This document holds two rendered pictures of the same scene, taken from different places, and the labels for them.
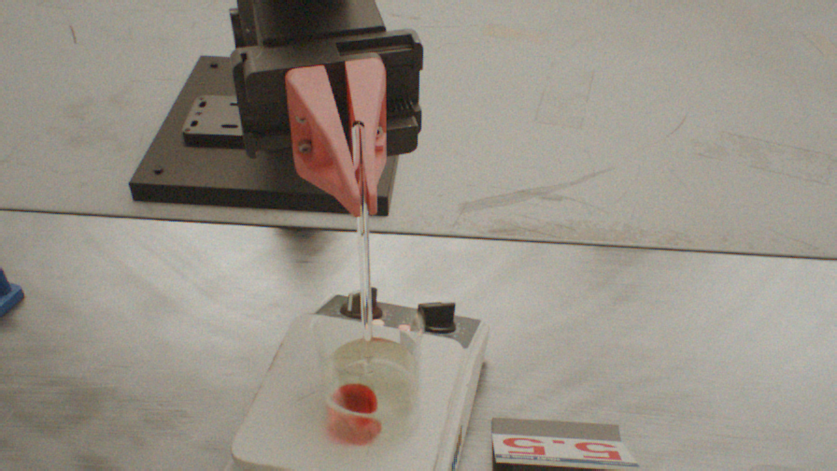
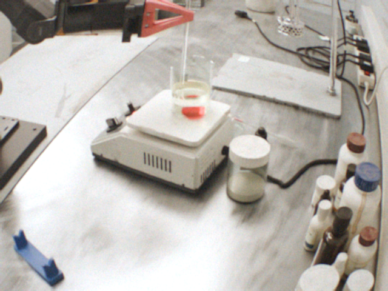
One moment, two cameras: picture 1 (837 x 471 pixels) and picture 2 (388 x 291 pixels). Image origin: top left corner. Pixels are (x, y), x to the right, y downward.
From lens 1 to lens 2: 0.70 m
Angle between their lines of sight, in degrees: 60
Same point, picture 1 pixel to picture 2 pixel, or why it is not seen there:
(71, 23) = not seen: outside the picture
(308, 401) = (177, 122)
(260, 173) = (9, 156)
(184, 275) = (42, 194)
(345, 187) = (186, 14)
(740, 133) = (71, 60)
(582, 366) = not seen: hidden behind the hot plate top
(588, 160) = (57, 87)
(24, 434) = (108, 250)
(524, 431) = not seen: hidden behind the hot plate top
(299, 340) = (142, 121)
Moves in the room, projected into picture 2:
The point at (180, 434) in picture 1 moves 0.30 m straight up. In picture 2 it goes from (131, 207) to (126, 14)
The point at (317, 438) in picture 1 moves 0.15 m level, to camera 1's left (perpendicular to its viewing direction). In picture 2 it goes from (197, 122) to (168, 185)
